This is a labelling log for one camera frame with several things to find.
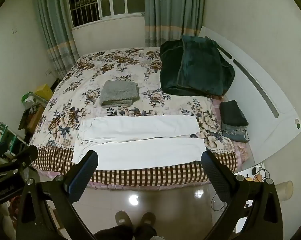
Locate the grey slipper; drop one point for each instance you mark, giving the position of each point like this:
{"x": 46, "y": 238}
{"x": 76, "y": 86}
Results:
{"x": 122, "y": 219}
{"x": 148, "y": 218}

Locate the yellow box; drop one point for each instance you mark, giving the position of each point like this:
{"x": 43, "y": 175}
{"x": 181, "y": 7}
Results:
{"x": 44, "y": 91}

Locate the left green curtain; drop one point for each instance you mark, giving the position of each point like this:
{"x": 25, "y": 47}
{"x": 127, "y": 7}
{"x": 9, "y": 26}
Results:
{"x": 55, "y": 26}

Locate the white cylinder container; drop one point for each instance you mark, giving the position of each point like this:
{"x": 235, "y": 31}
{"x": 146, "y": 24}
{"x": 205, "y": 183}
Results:
{"x": 285, "y": 190}

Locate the folded grey jeans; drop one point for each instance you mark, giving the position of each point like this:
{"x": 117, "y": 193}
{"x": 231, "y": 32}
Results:
{"x": 235, "y": 133}

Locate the green curtain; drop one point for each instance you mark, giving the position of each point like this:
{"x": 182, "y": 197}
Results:
{"x": 55, "y": 26}
{"x": 167, "y": 20}

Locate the left grey slipper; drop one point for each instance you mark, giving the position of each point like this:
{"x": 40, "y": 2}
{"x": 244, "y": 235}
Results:
{"x": 122, "y": 219}

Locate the white pants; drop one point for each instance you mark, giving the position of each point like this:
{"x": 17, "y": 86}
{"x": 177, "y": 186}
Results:
{"x": 137, "y": 142}

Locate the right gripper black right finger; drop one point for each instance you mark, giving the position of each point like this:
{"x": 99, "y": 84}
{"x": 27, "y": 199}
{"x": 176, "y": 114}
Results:
{"x": 219, "y": 175}

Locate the floral bed blanket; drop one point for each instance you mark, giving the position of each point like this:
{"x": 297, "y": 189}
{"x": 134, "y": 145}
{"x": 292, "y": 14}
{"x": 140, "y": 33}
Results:
{"x": 77, "y": 98}

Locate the right grey slipper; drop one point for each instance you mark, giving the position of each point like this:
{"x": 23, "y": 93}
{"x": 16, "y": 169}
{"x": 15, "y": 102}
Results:
{"x": 148, "y": 218}

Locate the dark low side table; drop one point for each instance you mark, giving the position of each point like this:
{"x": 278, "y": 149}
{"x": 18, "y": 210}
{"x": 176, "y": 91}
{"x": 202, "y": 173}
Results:
{"x": 30, "y": 118}

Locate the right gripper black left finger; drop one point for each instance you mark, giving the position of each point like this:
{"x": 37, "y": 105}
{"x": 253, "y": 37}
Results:
{"x": 78, "y": 177}

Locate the green white shelf rack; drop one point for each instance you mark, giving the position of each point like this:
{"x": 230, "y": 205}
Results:
{"x": 15, "y": 143}

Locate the right green curtain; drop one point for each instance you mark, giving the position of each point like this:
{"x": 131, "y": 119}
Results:
{"x": 167, "y": 20}

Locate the green white plastic bag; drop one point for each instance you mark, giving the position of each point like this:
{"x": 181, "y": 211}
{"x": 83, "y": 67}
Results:
{"x": 28, "y": 100}

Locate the dark green velvet blanket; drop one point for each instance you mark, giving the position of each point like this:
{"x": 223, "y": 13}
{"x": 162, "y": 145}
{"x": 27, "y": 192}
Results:
{"x": 193, "y": 66}

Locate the folded black garment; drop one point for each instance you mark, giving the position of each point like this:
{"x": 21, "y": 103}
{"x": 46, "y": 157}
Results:
{"x": 231, "y": 114}

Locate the white headboard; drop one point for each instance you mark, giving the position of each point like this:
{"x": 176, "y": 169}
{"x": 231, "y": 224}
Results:
{"x": 273, "y": 121}

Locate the folded grey towel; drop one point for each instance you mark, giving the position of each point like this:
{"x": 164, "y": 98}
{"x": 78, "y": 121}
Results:
{"x": 119, "y": 93}

